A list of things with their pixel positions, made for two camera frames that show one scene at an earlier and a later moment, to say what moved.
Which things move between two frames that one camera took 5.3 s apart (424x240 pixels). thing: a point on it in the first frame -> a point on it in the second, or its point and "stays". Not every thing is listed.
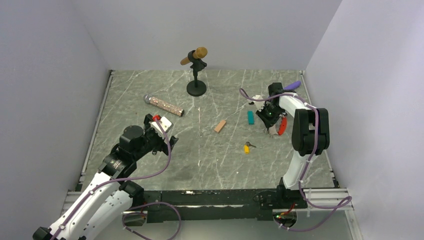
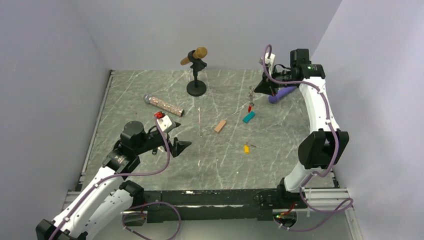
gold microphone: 201,52 stays
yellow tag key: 246,147 stays
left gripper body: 152,139 -> 153,140
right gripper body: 270,113 -> 282,76
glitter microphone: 163,105 stays
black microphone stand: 196,88 stays
